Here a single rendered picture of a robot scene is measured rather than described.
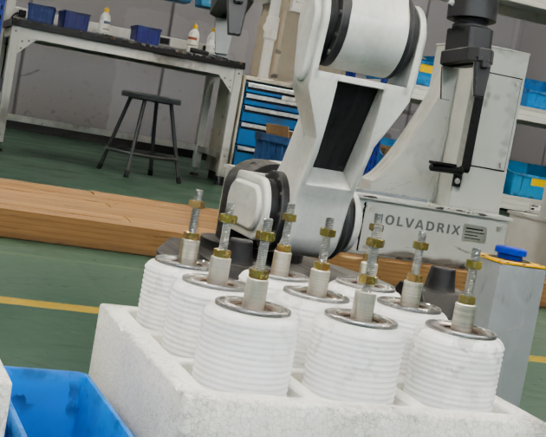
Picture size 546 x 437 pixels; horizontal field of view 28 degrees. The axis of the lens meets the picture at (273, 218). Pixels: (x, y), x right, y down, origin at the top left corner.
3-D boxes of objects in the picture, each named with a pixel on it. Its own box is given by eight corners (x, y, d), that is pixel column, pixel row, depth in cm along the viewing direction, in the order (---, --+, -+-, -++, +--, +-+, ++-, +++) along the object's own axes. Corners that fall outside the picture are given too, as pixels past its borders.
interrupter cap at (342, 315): (381, 319, 115) (382, 313, 115) (408, 335, 108) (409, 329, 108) (314, 310, 113) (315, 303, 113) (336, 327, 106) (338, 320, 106)
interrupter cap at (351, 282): (342, 279, 141) (343, 274, 141) (399, 291, 139) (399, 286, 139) (328, 284, 134) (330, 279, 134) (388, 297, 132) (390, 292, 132)
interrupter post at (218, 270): (204, 286, 116) (210, 256, 115) (205, 283, 118) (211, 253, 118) (226, 290, 116) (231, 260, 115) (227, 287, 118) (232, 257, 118)
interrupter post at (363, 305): (367, 322, 112) (373, 290, 111) (374, 327, 109) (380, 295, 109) (345, 319, 111) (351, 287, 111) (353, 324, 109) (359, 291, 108)
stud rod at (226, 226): (213, 271, 116) (225, 202, 116) (214, 270, 117) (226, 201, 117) (223, 272, 116) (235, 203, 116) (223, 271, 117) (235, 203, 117)
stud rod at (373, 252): (368, 300, 109) (381, 226, 109) (359, 297, 110) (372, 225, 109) (370, 299, 110) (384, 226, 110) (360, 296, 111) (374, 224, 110)
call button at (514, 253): (486, 257, 139) (490, 242, 139) (513, 261, 141) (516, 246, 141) (503, 264, 136) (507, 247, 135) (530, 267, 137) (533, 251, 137)
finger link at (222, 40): (230, 55, 179) (235, 18, 180) (211, 51, 178) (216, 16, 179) (229, 57, 180) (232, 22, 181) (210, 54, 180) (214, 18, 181)
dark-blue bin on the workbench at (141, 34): (126, 43, 678) (130, 25, 677) (152, 48, 683) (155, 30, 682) (133, 42, 655) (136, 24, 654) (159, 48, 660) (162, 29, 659)
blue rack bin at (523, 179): (471, 185, 699) (477, 153, 697) (523, 194, 711) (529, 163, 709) (509, 195, 652) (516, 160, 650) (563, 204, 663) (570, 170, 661)
